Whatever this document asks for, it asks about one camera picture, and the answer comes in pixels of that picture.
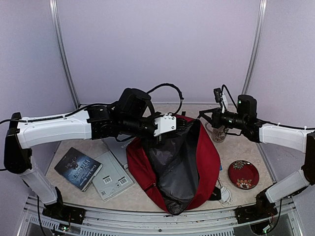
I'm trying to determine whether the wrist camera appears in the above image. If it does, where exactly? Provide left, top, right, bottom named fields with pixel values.
left=214, top=88, right=228, bottom=113
left=154, top=113, right=177, bottom=145

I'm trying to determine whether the aluminium front rail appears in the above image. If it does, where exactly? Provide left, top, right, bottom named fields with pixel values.
left=15, top=197, right=303, bottom=236

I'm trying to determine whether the aluminium frame post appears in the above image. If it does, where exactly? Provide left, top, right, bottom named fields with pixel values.
left=242, top=0, right=268, bottom=94
left=49, top=0, right=80, bottom=108

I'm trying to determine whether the grey barcode book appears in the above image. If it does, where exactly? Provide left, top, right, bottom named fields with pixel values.
left=92, top=151, right=134, bottom=201

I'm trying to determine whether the red floral plate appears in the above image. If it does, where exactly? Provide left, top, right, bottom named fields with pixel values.
left=228, top=160, right=259, bottom=190

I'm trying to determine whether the red student backpack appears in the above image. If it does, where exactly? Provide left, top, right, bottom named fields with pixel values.
left=126, top=115, right=221, bottom=215

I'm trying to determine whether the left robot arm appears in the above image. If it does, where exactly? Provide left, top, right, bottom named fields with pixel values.
left=3, top=88, right=188, bottom=219

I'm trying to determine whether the aluminium frame left post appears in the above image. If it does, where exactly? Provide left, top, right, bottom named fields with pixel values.
left=49, top=0, right=80, bottom=108

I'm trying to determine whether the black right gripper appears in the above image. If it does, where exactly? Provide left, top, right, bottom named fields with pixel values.
left=201, top=106, right=247, bottom=129

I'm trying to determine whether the white floral mug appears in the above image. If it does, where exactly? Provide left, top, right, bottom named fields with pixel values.
left=205, top=122, right=226, bottom=143

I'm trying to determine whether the white charger with cable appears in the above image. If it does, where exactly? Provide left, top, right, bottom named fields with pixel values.
left=219, top=186, right=234, bottom=207

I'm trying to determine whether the aluminium frame right post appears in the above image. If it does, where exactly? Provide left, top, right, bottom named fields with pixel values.
left=242, top=0, right=268, bottom=94

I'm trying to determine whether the grey ianra book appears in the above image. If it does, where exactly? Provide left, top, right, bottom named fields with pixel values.
left=102, top=137, right=133, bottom=169

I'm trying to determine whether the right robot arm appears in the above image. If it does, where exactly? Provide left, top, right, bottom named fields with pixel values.
left=199, top=94, right=315, bottom=218

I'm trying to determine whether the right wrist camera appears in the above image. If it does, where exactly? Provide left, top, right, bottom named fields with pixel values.
left=214, top=88, right=228, bottom=113

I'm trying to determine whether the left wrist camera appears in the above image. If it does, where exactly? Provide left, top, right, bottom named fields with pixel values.
left=154, top=113, right=177, bottom=145

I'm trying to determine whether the dark blue heights book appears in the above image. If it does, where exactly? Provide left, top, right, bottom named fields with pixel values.
left=54, top=147, right=103, bottom=192

